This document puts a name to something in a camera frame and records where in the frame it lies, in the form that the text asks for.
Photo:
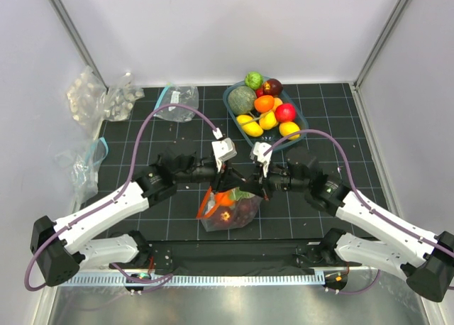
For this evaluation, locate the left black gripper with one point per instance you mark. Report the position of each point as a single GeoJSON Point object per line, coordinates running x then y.
{"type": "Point", "coordinates": [227, 179]}

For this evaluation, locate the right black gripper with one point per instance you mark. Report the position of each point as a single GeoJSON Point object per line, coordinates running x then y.
{"type": "Point", "coordinates": [255, 184]}

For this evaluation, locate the orange fruit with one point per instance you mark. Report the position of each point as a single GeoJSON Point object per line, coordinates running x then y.
{"type": "Point", "coordinates": [224, 199]}
{"type": "Point", "coordinates": [264, 103]}

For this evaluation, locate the clear bag with orange zipper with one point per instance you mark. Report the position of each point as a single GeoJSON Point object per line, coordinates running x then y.
{"type": "Point", "coordinates": [208, 207]}

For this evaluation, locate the dark red apple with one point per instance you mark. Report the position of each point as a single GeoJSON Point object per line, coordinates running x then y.
{"type": "Point", "coordinates": [222, 218]}

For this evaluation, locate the teal fruit bowl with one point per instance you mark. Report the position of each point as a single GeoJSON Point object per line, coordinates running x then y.
{"type": "Point", "coordinates": [270, 136]}

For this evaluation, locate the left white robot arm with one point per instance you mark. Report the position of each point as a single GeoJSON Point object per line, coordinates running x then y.
{"type": "Point", "coordinates": [61, 248]}

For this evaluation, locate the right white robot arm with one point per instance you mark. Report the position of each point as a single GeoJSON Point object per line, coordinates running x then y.
{"type": "Point", "coordinates": [421, 258]}

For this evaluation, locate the clear bag with blue zipper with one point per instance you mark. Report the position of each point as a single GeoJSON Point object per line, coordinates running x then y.
{"type": "Point", "coordinates": [182, 95]}

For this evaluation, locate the bag of white pieces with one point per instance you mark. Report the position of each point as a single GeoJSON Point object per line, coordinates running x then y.
{"type": "Point", "coordinates": [120, 98]}
{"type": "Point", "coordinates": [86, 99]}

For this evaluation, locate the crumpled clear bag blue zipper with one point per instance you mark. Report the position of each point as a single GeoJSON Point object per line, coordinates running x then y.
{"type": "Point", "coordinates": [81, 164]}

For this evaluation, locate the yellow lemon front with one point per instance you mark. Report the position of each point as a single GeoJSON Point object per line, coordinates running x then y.
{"type": "Point", "coordinates": [288, 128]}

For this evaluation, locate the yellow fruit centre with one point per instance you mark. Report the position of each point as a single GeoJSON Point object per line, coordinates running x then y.
{"type": "Point", "coordinates": [268, 120]}

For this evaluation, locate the yellow fruit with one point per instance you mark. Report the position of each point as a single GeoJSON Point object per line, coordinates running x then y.
{"type": "Point", "coordinates": [278, 102]}
{"type": "Point", "coordinates": [268, 120]}

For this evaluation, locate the grey green melon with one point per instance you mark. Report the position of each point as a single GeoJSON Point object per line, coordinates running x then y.
{"type": "Point", "coordinates": [241, 100]}

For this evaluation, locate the dark red plum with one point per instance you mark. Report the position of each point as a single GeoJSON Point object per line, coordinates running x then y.
{"type": "Point", "coordinates": [272, 87]}

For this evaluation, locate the small green cabbage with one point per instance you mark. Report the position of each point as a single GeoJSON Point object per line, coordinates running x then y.
{"type": "Point", "coordinates": [254, 80]}

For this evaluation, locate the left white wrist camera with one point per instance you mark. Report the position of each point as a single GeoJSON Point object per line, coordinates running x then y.
{"type": "Point", "coordinates": [223, 151]}

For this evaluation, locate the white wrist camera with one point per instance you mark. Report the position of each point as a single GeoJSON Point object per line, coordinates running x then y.
{"type": "Point", "coordinates": [223, 151]}
{"type": "Point", "coordinates": [261, 153]}

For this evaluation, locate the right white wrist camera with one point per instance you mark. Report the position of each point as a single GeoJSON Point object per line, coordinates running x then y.
{"type": "Point", "coordinates": [261, 153]}

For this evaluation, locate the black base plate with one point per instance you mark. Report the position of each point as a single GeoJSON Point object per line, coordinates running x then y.
{"type": "Point", "coordinates": [237, 258]}

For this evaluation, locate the aluminium cable rail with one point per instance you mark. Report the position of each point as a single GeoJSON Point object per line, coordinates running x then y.
{"type": "Point", "coordinates": [116, 279]}

